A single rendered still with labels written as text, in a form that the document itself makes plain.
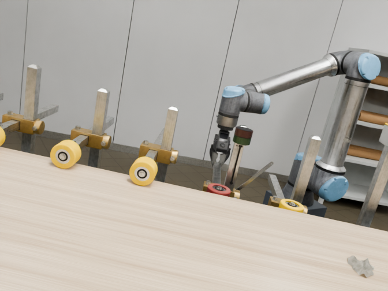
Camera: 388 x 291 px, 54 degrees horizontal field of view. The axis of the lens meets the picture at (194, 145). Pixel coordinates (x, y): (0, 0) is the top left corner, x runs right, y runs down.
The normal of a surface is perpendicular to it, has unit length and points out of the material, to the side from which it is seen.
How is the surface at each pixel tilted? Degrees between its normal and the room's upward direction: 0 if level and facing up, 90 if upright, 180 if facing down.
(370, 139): 90
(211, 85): 90
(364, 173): 90
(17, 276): 0
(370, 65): 82
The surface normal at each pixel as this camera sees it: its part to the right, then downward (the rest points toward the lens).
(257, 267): 0.20, -0.94
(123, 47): 0.02, 0.29
